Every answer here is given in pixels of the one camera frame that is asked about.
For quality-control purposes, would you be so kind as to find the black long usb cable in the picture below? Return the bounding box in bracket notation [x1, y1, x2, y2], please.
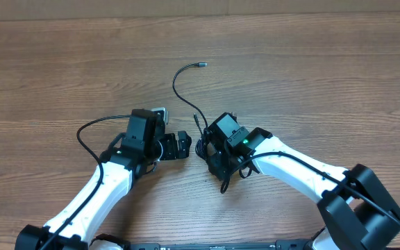
[172, 62, 208, 161]

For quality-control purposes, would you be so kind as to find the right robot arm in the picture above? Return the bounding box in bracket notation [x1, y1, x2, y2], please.
[198, 112, 400, 249]

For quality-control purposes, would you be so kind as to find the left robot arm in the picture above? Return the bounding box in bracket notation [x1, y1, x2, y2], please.
[15, 108, 192, 250]

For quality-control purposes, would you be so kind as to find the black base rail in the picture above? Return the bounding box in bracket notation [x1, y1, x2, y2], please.
[128, 239, 310, 250]

